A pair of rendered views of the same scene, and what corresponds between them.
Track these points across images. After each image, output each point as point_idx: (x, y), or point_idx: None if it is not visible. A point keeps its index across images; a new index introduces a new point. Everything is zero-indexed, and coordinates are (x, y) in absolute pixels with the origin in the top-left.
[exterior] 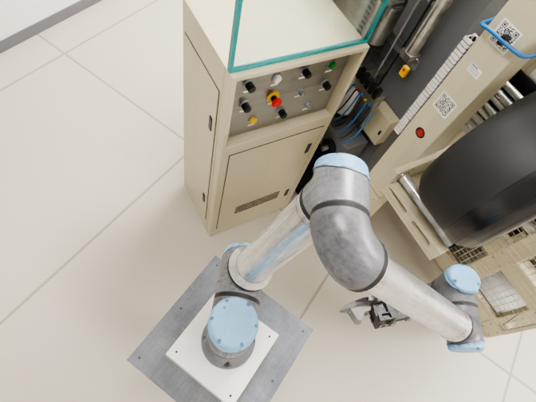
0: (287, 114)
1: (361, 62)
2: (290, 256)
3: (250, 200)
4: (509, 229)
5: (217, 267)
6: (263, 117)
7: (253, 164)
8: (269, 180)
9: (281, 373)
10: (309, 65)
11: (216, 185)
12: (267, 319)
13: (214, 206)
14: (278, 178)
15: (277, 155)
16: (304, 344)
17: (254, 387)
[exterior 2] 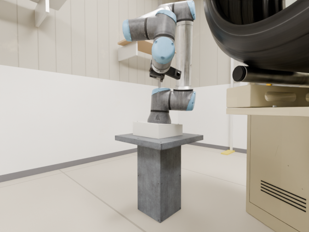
0: (296, 86)
1: None
2: (176, 51)
3: (273, 182)
4: None
5: (197, 135)
6: (277, 85)
7: (266, 123)
8: (287, 161)
9: (140, 139)
10: None
11: (247, 133)
12: (169, 138)
13: (247, 161)
14: (297, 165)
15: (286, 122)
16: (153, 142)
17: (137, 136)
